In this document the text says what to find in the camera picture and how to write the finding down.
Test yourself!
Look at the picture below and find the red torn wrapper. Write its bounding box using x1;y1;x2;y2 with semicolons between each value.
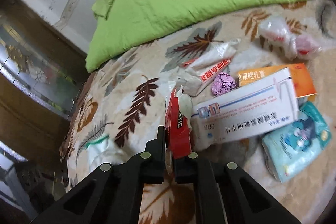
165;86;193;159

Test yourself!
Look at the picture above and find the orange ointment box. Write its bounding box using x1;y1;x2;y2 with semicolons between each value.
238;63;317;98

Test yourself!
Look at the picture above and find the white green crumpled wrapper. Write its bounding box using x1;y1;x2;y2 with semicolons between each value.
86;134;129;172

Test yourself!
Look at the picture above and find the teal tissue pack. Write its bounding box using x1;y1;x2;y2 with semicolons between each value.
261;101;332;183

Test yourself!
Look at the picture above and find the leaf pattern beige blanket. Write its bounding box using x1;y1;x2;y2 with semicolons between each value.
60;0;335;223

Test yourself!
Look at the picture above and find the white medicine box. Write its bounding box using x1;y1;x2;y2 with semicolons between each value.
191;68;298;151

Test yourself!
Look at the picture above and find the purple crumpled foil ball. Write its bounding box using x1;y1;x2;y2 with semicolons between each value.
211;72;237;96

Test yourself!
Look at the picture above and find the white red-lettered plastic bag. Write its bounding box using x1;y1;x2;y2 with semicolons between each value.
175;39;241;97

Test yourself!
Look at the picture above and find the dark wooden cabinet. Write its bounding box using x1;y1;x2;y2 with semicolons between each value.
1;0;88;168

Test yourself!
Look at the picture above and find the crumpled clear plastic bag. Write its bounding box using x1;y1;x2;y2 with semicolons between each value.
258;16;321;60

